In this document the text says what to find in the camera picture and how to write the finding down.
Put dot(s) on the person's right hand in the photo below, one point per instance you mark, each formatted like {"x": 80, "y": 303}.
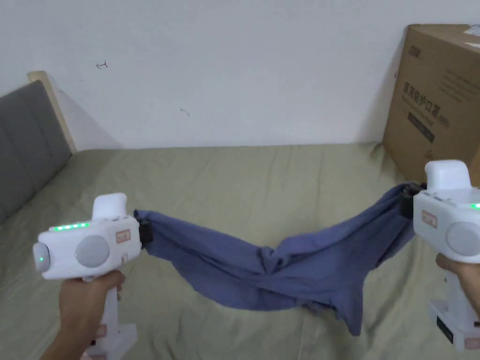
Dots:
{"x": 465, "y": 273}

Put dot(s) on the dark blue shirt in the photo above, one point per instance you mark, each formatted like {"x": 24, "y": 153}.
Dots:
{"x": 270, "y": 262}

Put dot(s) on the person's left hand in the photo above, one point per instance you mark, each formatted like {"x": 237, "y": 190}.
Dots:
{"x": 84, "y": 305}

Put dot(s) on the brown cardboard carton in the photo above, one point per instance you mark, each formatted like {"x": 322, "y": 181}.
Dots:
{"x": 435, "y": 97}

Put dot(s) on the grey padded headboard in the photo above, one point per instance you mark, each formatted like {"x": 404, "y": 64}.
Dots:
{"x": 26, "y": 138}

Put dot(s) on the bed with pale green sheet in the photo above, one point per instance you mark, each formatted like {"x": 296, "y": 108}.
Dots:
{"x": 225, "y": 176}

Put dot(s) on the person's left forearm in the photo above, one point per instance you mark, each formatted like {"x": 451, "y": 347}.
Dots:
{"x": 60, "y": 345}

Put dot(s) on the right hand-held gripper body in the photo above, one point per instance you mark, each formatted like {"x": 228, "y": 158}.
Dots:
{"x": 448, "y": 225}

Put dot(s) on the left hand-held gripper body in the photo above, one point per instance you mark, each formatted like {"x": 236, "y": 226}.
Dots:
{"x": 90, "y": 240}

